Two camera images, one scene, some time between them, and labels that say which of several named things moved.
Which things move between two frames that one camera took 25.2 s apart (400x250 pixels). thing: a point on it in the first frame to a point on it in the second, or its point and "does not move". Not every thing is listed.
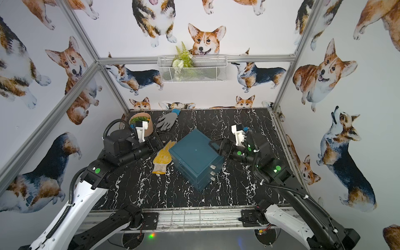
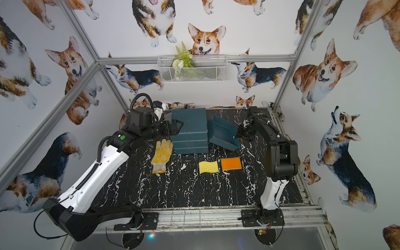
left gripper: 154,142 to 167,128
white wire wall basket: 207,69 does not move
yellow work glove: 162,159 does not move
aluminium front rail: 220,221 does not move
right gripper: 227,142 to 240,133
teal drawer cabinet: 196,160 to 192,138
